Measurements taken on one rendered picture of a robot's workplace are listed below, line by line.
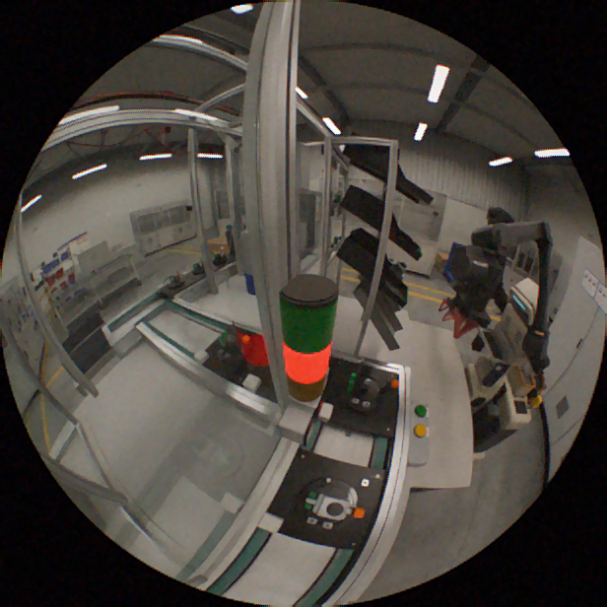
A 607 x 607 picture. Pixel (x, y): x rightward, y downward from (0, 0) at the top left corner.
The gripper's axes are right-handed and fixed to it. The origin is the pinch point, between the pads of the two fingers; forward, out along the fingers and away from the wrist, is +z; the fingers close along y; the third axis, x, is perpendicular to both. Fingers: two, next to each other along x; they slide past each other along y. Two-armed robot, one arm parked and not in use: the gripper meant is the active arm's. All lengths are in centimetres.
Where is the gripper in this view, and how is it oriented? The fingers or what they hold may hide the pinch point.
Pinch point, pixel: (456, 335)
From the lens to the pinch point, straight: 51.6
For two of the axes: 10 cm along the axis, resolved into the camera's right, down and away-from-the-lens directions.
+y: -3.8, 5.1, -7.7
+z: -0.3, 8.3, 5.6
